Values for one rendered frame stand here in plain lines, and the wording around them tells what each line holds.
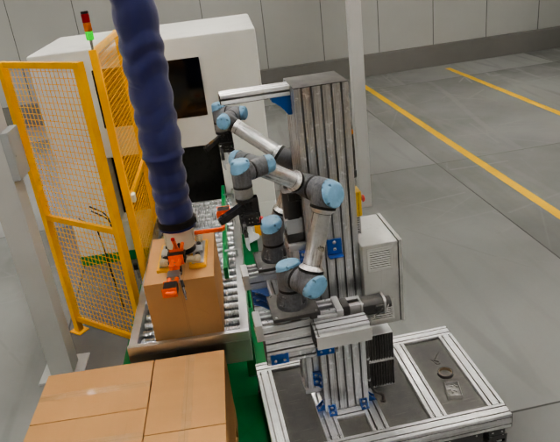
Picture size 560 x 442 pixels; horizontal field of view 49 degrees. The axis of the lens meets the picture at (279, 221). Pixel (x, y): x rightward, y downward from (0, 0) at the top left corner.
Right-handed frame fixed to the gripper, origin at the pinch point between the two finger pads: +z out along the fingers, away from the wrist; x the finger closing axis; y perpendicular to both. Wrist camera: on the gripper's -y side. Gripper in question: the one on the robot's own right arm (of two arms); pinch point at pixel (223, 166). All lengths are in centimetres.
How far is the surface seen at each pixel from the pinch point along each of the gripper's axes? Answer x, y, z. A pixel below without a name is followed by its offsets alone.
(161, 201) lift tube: 4.1, -37.2, 15.8
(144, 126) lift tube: 3.4, -38.2, -27.8
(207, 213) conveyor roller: 169, -13, 97
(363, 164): 245, 149, 105
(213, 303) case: -17, -19, 75
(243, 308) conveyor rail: 1, -2, 92
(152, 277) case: -6, -51, 57
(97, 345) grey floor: 82, -111, 152
